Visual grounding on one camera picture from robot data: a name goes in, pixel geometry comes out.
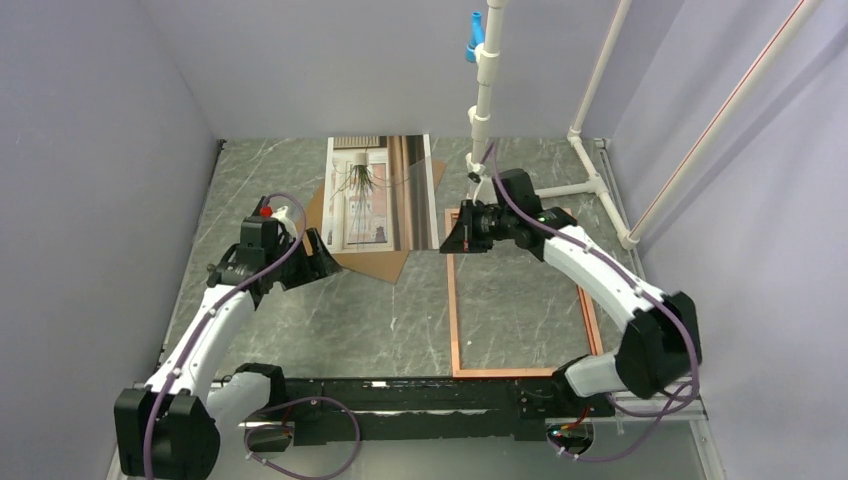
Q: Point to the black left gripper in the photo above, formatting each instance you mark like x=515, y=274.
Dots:
x=320, y=264

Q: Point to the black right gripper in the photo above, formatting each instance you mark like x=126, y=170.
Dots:
x=464, y=237

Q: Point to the printed photo sheet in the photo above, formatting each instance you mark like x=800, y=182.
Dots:
x=380, y=194

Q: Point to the red picture frame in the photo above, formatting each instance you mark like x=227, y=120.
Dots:
x=511, y=315

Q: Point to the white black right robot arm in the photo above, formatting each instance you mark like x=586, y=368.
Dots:
x=660, y=339

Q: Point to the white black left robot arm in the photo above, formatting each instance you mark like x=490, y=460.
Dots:
x=172, y=427

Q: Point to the white PVC pipe stand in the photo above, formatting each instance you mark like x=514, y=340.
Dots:
x=549, y=95

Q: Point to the blue pipe fitting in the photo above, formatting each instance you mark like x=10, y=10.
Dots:
x=476, y=37

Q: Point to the white pole with red stripe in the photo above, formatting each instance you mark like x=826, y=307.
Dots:
x=782, y=37

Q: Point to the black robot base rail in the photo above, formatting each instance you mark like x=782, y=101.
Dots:
x=319, y=411

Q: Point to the aluminium extrusion frame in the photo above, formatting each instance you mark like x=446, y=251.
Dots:
x=172, y=426

